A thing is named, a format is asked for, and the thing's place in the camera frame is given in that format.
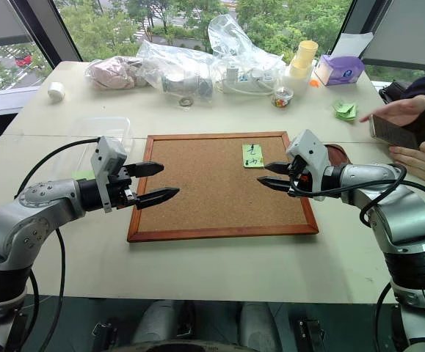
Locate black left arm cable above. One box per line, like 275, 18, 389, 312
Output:
12, 136, 100, 352

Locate wood-framed cork board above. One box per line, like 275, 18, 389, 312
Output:
126, 131, 320, 243

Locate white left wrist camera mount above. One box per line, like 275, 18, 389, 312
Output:
90, 136, 128, 214

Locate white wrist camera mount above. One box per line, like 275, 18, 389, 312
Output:
90, 136, 128, 214
285, 128, 331, 202

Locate green paper pieces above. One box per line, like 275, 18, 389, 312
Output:
331, 101, 360, 123

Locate person's left hand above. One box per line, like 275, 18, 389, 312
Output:
388, 140, 425, 185

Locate grey rounded robot leg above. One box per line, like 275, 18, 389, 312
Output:
238, 301, 285, 348
133, 299, 186, 346

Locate small candy jar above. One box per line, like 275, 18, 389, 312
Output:
272, 87, 294, 109

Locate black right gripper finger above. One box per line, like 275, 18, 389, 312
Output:
256, 176, 291, 192
264, 161, 291, 175

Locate white tape roll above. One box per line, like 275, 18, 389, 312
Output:
47, 81, 66, 103

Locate stacked yellow plastic cups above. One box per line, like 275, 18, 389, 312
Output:
288, 40, 320, 79

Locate white power strip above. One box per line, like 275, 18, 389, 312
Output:
216, 65, 276, 95

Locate clear plastic container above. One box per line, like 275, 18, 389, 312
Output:
52, 116, 132, 173

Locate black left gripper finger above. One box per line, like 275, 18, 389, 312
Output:
125, 161, 165, 179
134, 187, 181, 211

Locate grey metal cylinder part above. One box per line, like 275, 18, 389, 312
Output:
160, 71, 215, 99

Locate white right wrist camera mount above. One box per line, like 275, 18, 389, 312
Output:
285, 128, 331, 202

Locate clear plastic bag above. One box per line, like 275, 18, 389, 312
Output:
136, 14, 287, 97

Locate silver smartphone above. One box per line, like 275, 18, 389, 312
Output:
368, 114, 421, 151

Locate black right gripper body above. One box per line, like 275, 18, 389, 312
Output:
286, 155, 315, 199

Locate purple tissue box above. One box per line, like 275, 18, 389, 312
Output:
313, 54, 366, 87

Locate pink cloth in bag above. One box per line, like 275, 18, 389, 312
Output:
84, 56, 151, 91

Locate green paper note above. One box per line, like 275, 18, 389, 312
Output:
241, 143, 266, 169

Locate black bag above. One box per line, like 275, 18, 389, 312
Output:
378, 81, 413, 108

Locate person's right hand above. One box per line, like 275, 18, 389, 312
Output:
359, 94, 425, 128

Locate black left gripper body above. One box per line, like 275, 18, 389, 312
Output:
106, 164, 140, 210

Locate white plastic tub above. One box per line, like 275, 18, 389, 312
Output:
282, 65, 313, 95

